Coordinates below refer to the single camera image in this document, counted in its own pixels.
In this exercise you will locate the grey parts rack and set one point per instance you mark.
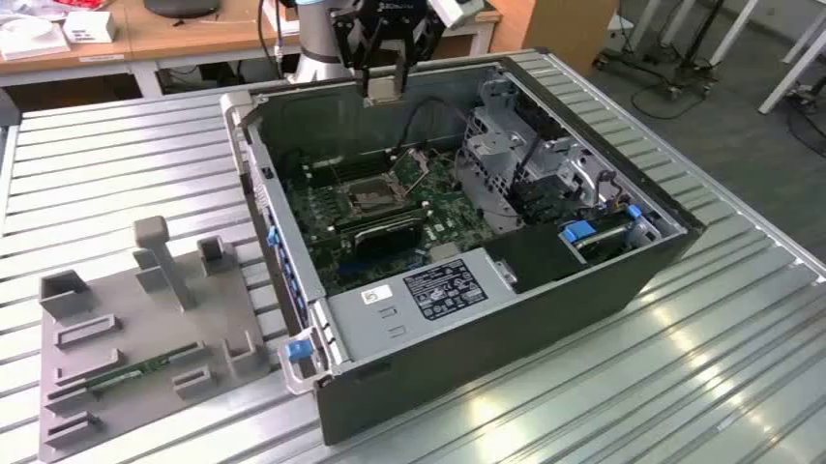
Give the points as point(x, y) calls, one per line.
point(129, 314)

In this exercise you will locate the metal drive cage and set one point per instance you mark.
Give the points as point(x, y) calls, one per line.
point(496, 145)

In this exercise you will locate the wooden desk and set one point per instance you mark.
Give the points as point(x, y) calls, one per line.
point(193, 34)

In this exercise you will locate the small blue plastic clip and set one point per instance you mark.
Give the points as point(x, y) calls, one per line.
point(632, 211)

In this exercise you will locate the silver chipset heatsink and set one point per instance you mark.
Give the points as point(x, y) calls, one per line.
point(444, 252)

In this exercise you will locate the graphics card with fan shroud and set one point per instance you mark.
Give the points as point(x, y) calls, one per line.
point(387, 241)

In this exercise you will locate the black round object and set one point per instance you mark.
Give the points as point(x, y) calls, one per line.
point(180, 7)

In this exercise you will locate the red white package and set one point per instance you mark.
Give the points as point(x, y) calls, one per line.
point(77, 4)

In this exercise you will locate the flat white box with disc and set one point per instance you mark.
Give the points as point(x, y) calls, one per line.
point(32, 43)

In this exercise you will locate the CPU socket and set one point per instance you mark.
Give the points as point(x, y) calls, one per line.
point(371, 195)

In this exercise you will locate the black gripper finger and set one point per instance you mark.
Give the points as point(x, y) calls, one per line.
point(425, 43)
point(348, 43)

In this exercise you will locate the hard disk in blue carrier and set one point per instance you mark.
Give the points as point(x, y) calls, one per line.
point(577, 232)

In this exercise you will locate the green motherboard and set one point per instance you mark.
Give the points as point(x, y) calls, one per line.
point(444, 193)

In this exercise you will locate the blue case latch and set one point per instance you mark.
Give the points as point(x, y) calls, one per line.
point(296, 350)

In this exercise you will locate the white table frame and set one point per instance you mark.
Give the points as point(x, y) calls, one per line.
point(794, 73)

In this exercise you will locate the open black PC case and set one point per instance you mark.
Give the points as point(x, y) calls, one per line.
point(483, 377)

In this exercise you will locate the grey power supply unit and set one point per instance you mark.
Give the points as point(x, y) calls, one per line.
point(373, 333)

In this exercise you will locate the silver CPU plate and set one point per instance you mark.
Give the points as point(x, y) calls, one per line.
point(381, 92)

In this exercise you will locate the wooden cabinet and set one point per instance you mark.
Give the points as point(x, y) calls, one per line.
point(567, 29)

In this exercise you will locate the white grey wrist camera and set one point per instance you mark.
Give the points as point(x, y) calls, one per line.
point(451, 12)

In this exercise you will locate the green RAM stick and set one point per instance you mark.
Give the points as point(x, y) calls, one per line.
point(138, 367)

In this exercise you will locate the blue bracket clip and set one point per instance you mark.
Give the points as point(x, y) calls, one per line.
point(271, 236)

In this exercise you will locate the black wheeled stand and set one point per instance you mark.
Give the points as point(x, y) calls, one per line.
point(690, 79)

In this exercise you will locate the white cardboard box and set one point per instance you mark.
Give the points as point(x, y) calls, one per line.
point(89, 26)

